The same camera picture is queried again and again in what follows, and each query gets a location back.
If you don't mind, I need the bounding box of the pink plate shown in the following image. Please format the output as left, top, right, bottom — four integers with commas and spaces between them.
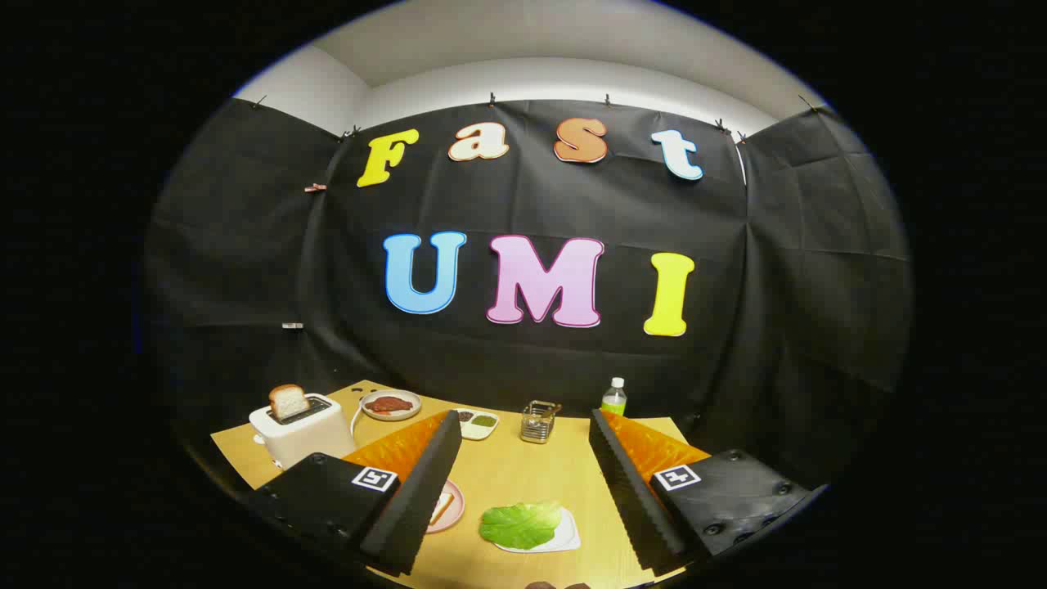
425, 479, 465, 534

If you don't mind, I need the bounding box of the round grey plate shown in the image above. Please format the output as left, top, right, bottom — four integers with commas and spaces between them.
360, 389, 423, 421

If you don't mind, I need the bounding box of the metal wire utensil holder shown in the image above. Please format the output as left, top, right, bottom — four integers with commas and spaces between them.
520, 400, 559, 444

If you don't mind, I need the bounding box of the white square plate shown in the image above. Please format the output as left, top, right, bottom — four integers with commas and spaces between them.
495, 506, 582, 555

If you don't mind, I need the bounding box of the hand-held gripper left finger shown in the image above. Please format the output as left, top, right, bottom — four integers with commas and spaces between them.
244, 409, 464, 578

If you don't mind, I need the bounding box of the white toaster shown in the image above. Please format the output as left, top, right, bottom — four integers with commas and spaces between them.
249, 393, 357, 470

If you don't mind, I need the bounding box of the white divided bean dish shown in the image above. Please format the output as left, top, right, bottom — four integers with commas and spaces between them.
454, 408, 500, 441

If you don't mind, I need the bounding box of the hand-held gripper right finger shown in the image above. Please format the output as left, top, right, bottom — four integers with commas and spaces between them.
587, 407, 829, 578

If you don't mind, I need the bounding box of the green lettuce leaf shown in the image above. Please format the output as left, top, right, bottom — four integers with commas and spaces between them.
479, 501, 564, 551

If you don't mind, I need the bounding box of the plain bread slice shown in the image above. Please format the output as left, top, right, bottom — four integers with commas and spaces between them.
268, 384, 312, 422

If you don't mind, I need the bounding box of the black backdrop cloth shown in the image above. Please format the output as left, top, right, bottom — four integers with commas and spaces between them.
143, 98, 913, 492

